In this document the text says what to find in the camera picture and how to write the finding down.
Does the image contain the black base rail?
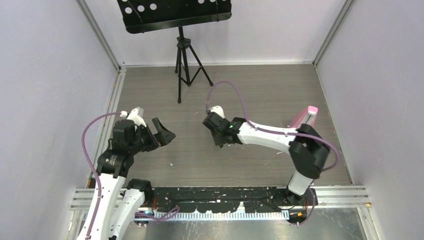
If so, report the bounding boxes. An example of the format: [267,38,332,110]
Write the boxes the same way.
[134,186,318,224]

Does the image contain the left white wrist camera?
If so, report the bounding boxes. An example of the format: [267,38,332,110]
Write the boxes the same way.
[119,106,147,128]

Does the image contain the black music stand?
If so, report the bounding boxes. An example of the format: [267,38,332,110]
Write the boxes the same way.
[117,0,232,103]

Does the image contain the pink metronome box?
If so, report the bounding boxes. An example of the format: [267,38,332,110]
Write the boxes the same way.
[287,105,319,128]

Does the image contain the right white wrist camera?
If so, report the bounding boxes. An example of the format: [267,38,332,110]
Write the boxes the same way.
[206,105,225,119]

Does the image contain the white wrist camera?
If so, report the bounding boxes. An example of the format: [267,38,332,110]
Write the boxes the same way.
[119,106,147,128]
[206,105,225,119]

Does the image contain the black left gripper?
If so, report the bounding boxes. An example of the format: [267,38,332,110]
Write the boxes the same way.
[129,117,175,155]

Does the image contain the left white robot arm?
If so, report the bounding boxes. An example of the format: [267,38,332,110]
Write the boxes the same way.
[77,116,176,240]

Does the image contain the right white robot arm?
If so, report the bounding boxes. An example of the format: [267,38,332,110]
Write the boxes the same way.
[202,111,331,205]

